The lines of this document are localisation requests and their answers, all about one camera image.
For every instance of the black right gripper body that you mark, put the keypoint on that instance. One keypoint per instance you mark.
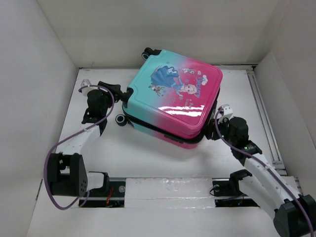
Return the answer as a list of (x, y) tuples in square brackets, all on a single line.
[(223, 130)]

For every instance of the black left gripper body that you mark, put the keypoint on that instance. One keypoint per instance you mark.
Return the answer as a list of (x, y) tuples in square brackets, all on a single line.
[(108, 102)]

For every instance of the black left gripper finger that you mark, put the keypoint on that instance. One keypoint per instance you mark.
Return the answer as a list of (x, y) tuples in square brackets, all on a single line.
[(113, 88), (124, 96)]

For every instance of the pink teal suitcase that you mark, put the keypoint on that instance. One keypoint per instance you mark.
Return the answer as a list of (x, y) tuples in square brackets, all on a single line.
[(172, 97)]

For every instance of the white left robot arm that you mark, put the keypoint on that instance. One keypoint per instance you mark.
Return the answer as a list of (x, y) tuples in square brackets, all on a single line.
[(65, 171)]

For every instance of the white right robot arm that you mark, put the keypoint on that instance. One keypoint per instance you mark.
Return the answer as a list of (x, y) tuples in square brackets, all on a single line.
[(293, 214)]

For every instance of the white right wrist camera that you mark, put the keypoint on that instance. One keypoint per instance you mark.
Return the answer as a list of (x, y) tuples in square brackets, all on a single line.
[(225, 111)]

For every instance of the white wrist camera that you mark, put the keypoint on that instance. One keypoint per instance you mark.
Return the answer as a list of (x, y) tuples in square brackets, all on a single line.
[(225, 111), (85, 87)]

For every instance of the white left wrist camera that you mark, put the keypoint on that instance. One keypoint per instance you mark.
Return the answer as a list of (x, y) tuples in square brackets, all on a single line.
[(85, 87)]

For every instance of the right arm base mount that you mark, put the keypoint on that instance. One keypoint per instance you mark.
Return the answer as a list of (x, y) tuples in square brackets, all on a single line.
[(226, 192)]

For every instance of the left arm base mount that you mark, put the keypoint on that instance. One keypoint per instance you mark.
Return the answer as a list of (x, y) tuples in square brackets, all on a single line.
[(114, 197)]

